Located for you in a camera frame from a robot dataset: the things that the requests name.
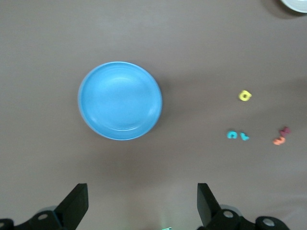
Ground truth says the yellow foam letter d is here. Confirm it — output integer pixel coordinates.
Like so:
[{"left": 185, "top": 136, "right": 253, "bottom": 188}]
[{"left": 238, "top": 90, "right": 252, "bottom": 103}]

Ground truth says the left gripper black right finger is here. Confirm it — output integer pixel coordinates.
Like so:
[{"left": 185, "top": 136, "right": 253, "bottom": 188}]
[{"left": 196, "top": 183, "right": 288, "bottom": 230}]

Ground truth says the blue plate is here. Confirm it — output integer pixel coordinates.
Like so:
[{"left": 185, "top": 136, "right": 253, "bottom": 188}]
[{"left": 77, "top": 61, "right": 163, "bottom": 141}]

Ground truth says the brown table cover sheet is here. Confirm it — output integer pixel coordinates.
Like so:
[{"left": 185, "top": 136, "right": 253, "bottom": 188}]
[{"left": 0, "top": 0, "right": 307, "bottom": 230}]

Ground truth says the beige plate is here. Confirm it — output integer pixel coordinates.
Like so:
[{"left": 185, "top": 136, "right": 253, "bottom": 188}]
[{"left": 279, "top": 0, "right": 307, "bottom": 14}]

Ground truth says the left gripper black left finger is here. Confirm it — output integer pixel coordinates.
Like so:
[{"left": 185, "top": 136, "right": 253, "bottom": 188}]
[{"left": 0, "top": 183, "right": 89, "bottom": 230}]

